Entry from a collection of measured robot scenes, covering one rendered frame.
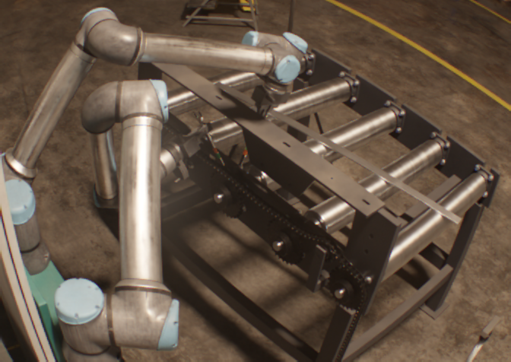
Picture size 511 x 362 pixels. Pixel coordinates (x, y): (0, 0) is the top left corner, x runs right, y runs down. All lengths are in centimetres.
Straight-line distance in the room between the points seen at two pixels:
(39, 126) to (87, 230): 161
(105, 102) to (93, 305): 57
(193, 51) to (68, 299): 79
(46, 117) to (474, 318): 242
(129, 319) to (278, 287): 176
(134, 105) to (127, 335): 62
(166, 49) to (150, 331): 77
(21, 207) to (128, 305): 50
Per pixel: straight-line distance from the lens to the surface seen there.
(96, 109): 175
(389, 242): 189
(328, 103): 294
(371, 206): 187
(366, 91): 306
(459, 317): 329
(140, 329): 153
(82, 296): 155
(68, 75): 186
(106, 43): 172
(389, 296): 327
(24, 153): 196
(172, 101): 275
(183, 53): 180
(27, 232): 190
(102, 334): 155
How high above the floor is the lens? 230
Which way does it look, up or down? 36 degrees down
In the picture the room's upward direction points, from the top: 6 degrees clockwise
